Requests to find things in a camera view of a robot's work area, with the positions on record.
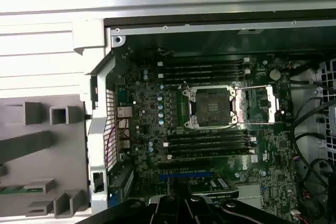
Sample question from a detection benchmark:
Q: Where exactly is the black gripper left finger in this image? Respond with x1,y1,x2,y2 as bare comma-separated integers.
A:
75,195,188,224

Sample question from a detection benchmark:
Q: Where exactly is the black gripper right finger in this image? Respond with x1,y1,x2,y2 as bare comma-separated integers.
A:
187,194,300,224

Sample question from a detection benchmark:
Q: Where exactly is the CPU socket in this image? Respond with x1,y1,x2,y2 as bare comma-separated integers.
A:
182,84,239,131

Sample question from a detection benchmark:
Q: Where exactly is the silver chipset heatsink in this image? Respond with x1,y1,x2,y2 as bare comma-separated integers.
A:
236,183,262,202

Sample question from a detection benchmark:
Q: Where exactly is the green motherboard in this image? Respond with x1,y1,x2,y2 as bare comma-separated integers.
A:
112,47,301,224

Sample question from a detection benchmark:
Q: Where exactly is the blue expansion slot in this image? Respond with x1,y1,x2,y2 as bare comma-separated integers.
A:
159,172,214,180

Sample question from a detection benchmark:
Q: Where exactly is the grey parts rack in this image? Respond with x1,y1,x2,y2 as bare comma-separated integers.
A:
0,99,91,219

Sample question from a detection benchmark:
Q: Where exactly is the black PC case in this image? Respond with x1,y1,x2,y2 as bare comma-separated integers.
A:
83,11,336,224

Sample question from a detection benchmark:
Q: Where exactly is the silver drive cage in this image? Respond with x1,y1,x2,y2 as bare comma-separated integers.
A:
313,57,336,162

